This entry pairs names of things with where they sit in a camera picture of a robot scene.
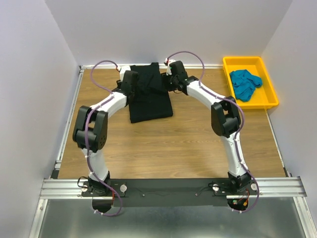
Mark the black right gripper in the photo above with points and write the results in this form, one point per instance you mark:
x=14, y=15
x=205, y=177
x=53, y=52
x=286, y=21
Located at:
x=164, y=78

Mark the black t shirt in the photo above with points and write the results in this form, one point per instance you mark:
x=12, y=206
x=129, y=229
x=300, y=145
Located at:
x=151, y=100

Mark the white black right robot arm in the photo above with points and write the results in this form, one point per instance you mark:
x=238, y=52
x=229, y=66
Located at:
x=225, y=119

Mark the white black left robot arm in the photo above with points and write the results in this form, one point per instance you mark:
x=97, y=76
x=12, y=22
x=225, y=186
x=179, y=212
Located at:
x=91, y=126

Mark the teal t shirt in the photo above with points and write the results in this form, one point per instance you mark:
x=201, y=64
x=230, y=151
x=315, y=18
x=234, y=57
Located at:
x=244, y=84

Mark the yellow plastic bin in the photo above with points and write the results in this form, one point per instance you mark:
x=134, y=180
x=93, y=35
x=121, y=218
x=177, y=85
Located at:
x=263, y=97

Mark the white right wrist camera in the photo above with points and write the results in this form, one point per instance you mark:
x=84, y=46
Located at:
x=167, y=63

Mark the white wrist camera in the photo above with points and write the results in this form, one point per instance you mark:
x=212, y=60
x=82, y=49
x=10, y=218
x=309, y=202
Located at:
x=167, y=63
x=122, y=70

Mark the aluminium back edge rail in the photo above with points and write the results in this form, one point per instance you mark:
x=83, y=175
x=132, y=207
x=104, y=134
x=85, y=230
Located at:
x=161, y=66

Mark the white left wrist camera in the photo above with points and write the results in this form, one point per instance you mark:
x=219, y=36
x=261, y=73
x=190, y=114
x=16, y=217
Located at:
x=122, y=70

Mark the black mounting base plate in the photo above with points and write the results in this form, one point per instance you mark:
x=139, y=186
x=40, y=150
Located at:
x=166, y=193

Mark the aluminium left side rail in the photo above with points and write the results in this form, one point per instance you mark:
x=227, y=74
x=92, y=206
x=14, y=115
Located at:
x=57, y=164

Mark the aluminium front frame rail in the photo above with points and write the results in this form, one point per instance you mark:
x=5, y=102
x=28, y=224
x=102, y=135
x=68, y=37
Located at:
x=269, y=187

